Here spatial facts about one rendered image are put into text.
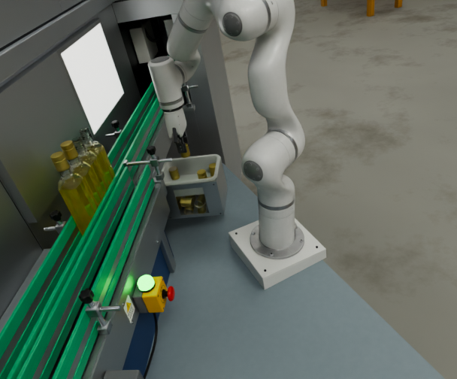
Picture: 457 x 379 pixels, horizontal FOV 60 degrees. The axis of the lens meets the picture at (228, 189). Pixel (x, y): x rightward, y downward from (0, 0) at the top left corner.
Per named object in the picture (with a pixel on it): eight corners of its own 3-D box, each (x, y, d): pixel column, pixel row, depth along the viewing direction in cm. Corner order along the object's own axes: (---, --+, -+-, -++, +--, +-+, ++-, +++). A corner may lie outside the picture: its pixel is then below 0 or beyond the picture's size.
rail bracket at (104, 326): (104, 323, 93) (82, 286, 86) (134, 322, 92) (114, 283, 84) (98, 338, 90) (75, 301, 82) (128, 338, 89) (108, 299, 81)
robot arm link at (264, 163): (301, 194, 130) (304, 129, 115) (271, 227, 118) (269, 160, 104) (270, 183, 136) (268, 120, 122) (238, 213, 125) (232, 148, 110)
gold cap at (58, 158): (71, 168, 106) (64, 154, 104) (57, 173, 105) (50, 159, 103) (68, 162, 109) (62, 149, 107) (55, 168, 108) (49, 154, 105)
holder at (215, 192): (163, 194, 169) (153, 163, 160) (227, 188, 164) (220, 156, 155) (154, 220, 155) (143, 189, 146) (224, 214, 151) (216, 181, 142)
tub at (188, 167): (170, 177, 163) (164, 159, 158) (224, 171, 160) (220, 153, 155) (161, 203, 149) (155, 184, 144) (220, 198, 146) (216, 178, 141)
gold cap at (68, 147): (69, 153, 114) (62, 140, 111) (80, 153, 113) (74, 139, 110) (64, 160, 111) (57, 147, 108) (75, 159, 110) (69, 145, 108)
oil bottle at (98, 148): (107, 193, 138) (84, 139, 125) (122, 192, 137) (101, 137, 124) (102, 204, 133) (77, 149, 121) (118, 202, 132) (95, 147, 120)
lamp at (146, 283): (141, 280, 110) (137, 272, 108) (156, 279, 109) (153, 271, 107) (137, 293, 106) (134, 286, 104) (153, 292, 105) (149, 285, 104)
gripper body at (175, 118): (164, 98, 141) (172, 126, 147) (157, 111, 133) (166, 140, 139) (185, 95, 139) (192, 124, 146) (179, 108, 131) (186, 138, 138)
